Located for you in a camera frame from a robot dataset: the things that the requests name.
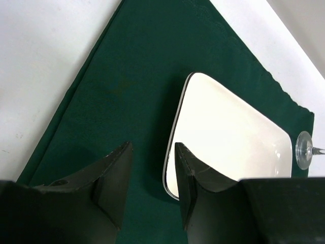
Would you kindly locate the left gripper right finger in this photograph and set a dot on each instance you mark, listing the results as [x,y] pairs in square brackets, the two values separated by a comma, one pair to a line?
[217,209]

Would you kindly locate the white rectangular plate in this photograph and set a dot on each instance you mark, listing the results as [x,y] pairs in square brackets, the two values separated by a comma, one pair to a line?
[226,133]

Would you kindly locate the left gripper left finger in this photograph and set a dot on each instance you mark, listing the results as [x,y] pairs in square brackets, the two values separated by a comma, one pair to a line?
[84,207]

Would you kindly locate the dark green cloth napkin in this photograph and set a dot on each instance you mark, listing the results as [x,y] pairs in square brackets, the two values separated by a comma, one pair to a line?
[128,90]

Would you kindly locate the clear wine glass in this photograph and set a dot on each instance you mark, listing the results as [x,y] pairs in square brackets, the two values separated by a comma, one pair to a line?
[304,150]

